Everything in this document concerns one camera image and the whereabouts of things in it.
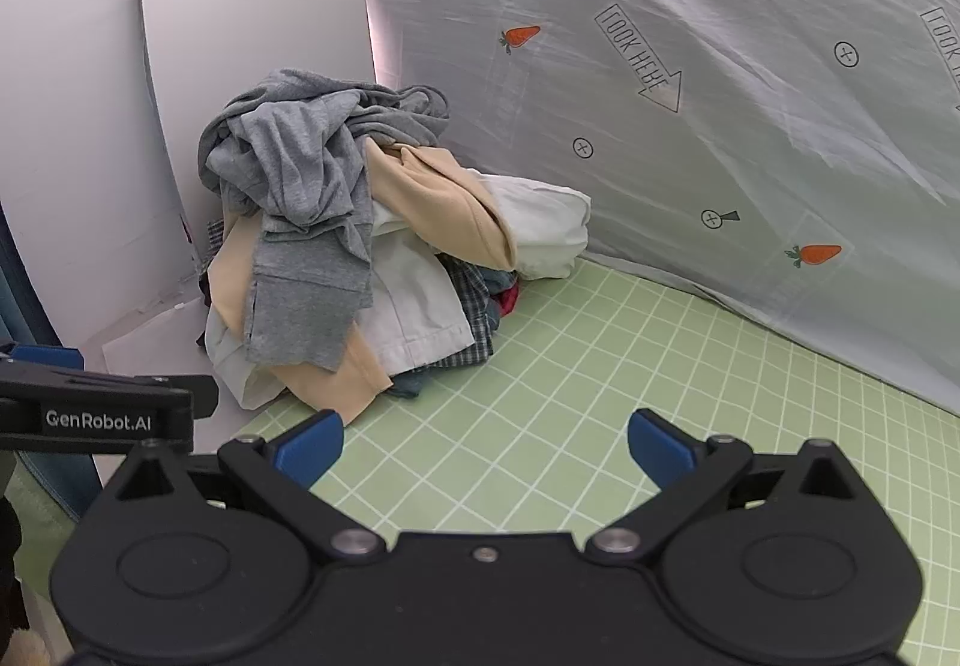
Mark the green grid mat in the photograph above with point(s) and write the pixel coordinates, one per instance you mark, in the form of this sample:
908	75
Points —
562	366

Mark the grey knit garment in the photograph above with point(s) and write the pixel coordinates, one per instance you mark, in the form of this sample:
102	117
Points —
300	186

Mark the red cloth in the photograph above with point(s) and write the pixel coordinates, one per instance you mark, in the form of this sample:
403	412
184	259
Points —
510	300

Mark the grey carrot print sheet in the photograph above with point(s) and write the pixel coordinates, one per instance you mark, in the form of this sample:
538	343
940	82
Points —
675	186

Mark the plaid shirt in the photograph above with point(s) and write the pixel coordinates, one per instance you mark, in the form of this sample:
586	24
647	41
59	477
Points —
472	306

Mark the light grey garment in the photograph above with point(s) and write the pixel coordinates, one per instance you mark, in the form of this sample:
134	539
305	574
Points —
232	366

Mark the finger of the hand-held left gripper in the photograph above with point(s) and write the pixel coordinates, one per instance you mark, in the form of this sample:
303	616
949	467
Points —
204	397
49	357

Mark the dark blue garment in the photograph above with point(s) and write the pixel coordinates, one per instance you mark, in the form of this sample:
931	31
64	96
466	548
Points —
412	382

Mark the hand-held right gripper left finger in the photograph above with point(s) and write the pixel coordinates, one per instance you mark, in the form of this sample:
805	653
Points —
311	447

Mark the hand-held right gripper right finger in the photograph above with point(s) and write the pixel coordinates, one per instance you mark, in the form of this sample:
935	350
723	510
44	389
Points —
660	448

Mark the white rounded board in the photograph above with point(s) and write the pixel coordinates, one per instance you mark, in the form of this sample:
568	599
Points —
247	6

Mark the blue cloth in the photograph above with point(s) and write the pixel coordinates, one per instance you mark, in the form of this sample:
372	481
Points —
37	291

